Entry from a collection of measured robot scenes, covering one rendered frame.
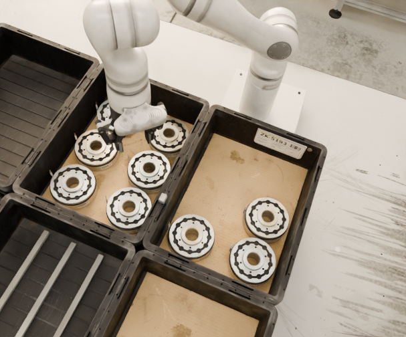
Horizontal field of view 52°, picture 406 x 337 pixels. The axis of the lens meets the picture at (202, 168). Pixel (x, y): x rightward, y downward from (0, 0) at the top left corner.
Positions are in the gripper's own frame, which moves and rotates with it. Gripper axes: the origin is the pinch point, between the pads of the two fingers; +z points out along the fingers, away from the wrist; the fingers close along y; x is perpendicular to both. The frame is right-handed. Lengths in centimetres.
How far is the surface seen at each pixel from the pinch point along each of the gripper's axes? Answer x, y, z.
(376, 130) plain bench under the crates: 4, -77, 30
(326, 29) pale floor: -97, -149, 100
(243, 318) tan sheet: 39.1, -9.6, 17.3
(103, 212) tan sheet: 5.4, 10.3, 17.2
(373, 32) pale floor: -86, -176, 100
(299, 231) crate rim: 28.6, -26.3, 7.3
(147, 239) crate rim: 18.7, 4.0, 7.2
